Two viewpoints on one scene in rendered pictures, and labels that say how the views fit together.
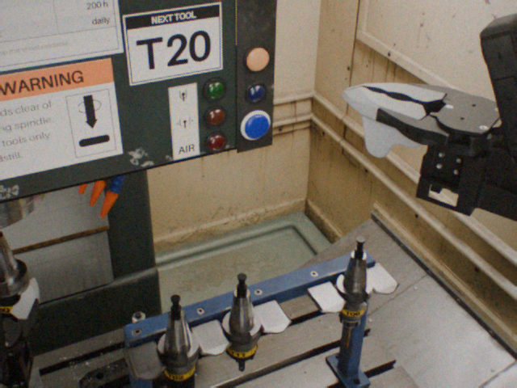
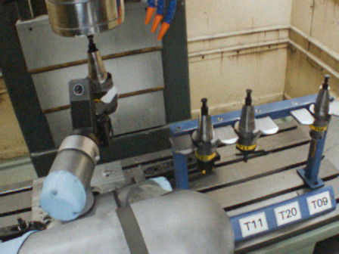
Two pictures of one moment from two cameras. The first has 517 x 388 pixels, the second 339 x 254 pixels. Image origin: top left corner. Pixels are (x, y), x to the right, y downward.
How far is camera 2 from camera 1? 0.26 m
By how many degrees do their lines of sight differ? 7
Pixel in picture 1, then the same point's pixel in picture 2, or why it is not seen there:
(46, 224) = (128, 82)
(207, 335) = (224, 132)
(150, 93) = not seen: outside the picture
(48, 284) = (128, 121)
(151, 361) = (187, 144)
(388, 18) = not seen: outside the picture
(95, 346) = (153, 157)
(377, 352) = (328, 168)
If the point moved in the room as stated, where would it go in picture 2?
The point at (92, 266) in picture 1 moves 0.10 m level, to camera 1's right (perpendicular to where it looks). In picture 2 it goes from (153, 113) to (178, 113)
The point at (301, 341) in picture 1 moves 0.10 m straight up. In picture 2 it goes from (281, 161) to (284, 138)
